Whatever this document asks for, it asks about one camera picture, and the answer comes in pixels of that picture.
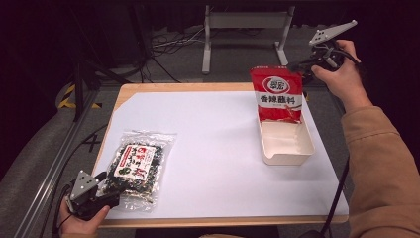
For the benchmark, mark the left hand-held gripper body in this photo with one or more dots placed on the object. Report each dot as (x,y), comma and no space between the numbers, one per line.
(84,191)

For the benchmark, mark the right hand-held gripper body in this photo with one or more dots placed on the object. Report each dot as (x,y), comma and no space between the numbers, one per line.
(330,36)

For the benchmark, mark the yellow black hazard tape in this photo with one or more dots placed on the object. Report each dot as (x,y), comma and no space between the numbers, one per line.
(67,95)

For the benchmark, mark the white paper sheet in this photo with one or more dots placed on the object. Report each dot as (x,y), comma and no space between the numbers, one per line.
(214,172)

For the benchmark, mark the clear dried seaweed packet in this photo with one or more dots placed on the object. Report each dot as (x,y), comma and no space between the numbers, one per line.
(138,165)

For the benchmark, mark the white metal stand frame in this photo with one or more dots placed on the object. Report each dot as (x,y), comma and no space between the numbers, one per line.
(246,20)

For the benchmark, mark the person's left hand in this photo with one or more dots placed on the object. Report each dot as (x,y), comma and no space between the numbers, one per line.
(77,224)

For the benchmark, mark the white divided plastic box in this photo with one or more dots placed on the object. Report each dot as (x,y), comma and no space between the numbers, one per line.
(285,145)

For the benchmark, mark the black tripod stand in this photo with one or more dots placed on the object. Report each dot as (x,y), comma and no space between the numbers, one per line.
(79,89)

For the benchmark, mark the red seasoning packet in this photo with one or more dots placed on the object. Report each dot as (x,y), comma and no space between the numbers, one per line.
(279,95)

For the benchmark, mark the aluminium rail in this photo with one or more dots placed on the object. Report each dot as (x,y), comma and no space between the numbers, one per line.
(49,172)

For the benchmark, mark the person's right hand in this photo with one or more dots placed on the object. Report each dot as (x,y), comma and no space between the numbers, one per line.
(343,79)

